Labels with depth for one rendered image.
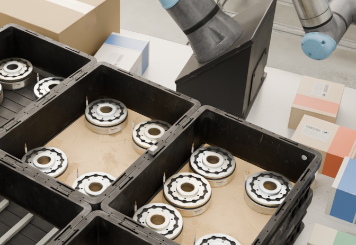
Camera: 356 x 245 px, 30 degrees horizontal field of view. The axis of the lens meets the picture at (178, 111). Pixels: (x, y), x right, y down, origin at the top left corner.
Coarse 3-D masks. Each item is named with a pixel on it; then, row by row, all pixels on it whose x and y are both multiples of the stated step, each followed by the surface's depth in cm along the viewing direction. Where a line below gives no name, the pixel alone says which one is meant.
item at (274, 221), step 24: (192, 120) 148; (240, 120) 148; (168, 144) 141; (288, 144) 143; (144, 168) 135; (312, 168) 137; (120, 192) 129; (120, 216) 124; (168, 240) 120; (264, 240) 122
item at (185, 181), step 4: (184, 180) 141; (188, 180) 141; (192, 180) 141; (180, 184) 140; (184, 184) 141; (192, 184) 141; (196, 184) 141; (176, 188) 139; (180, 188) 139; (196, 188) 140; (180, 192) 139; (184, 192) 139; (188, 192) 139; (192, 192) 139; (196, 192) 139; (184, 196) 138; (188, 196) 138
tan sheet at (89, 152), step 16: (128, 112) 165; (80, 128) 159; (128, 128) 160; (48, 144) 154; (64, 144) 154; (80, 144) 154; (96, 144) 155; (112, 144) 155; (128, 144) 155; (80, 160) 150; (96, 160) 150; (112, 160) 151; (128, 160) 151
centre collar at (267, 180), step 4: (264, 180) 143; (268, 180) 143; (272, 180) 143; (276, 180) 143; (260, 184) 142; (276, 184) 142; (280, 184) 142; (260, 188) 141; (264, 188) 141; (276, 188) 141; (280, 188) 141; (264, 192) 140; (268, 192) 140; (272, 192) 140; (276, 192) 140
